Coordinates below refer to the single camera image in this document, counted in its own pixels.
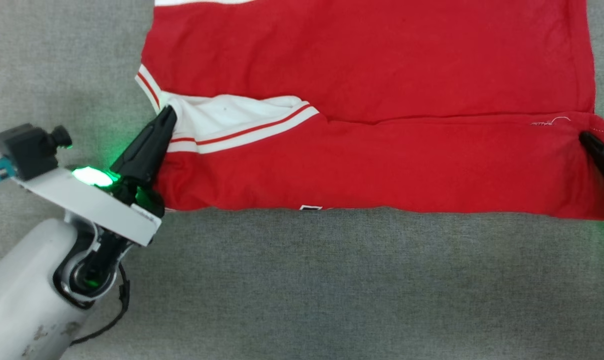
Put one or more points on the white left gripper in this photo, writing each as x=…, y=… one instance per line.
x=91, y=205

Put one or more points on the red and white garment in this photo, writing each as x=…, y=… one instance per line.
x=382, y=75

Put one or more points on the grey fabric sofa surface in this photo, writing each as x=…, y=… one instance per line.
x=332, y=290

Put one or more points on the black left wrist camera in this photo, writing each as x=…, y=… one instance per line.
x=26, y=150

